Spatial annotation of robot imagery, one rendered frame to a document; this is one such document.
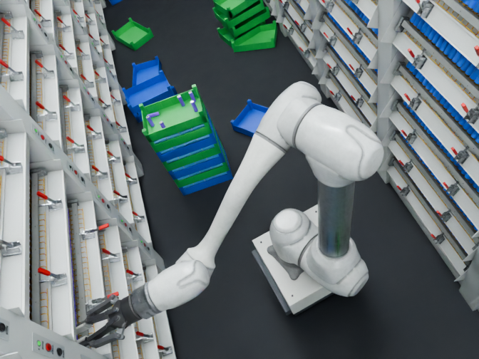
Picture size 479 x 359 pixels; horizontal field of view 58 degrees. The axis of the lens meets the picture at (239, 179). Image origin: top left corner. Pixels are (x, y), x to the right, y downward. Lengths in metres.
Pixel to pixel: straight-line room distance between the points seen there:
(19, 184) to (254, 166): 0.64
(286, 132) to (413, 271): 1.16
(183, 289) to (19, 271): 0.39
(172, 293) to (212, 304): 0.96
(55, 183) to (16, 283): 0.50
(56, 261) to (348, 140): 0.87
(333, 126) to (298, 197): 1.27
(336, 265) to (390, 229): 0.75
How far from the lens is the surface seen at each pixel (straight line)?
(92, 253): 1.57
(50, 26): 2.33
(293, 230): 1.54
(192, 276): 1.17
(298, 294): 1.73
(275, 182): 2.36
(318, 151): 1.05
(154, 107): 2.24
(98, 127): 2.27
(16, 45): 1.85
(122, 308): 1.26
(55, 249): 1.38
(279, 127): 1.11
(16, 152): 1.40
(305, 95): 1.13
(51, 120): 1.77
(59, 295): 1.30
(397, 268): 2.09
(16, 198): 1.28
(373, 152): 1.03
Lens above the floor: 1.92
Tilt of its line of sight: 52 degrees down
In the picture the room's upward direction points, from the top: 24 degrees counter-clockwise
